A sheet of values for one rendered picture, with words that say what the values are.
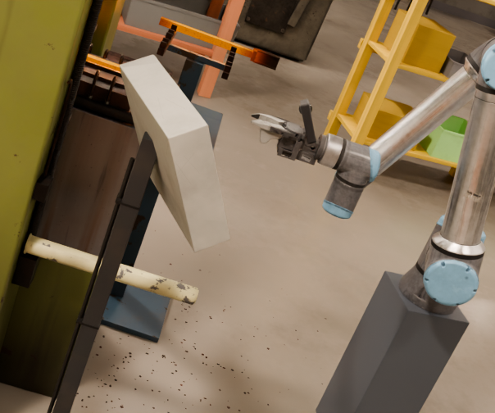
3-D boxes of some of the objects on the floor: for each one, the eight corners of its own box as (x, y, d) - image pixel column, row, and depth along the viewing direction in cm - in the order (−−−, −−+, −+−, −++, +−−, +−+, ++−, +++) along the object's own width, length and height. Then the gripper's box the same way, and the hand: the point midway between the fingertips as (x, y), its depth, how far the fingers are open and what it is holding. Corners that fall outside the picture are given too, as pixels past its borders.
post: (38, 502, 220) (163, 136, 175) (35, 514, 216) (161, 143, 172) (24, 498, 219) (145, 130, 175) (20, 510, 216) (142, 137, 171)
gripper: (315, 171, 233) (242, 146, 230) (313, 155, 243) (243, 131, 240) (327, 143, 229) (253, 118, 226) (324, 129, 239) (254, 104, 237)
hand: (256, 117), depth 232 cm, fingers open, 4 cm apart
